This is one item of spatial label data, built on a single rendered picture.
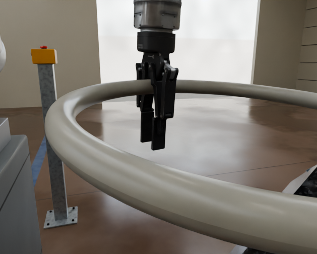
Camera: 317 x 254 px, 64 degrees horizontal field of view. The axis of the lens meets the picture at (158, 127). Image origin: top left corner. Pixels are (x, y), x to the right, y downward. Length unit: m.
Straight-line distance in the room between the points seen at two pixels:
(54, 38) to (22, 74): 1.07
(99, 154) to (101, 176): 0.02
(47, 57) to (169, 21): 1.16
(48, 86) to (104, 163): 1.46
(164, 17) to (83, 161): 0.36
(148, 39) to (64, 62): 6.02
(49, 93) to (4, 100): 5.14
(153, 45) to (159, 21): 0.04
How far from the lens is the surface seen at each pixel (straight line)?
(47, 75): 1.61
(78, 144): 0.19
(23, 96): 6.64
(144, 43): 0.50
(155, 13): 0.49
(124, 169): 0.15
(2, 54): 0.87
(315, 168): 0.52
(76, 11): 6.58
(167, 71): 0.47
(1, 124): 0.75
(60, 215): 1.88
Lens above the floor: 1.01
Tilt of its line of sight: 14 degrees down
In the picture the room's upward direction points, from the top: straight up
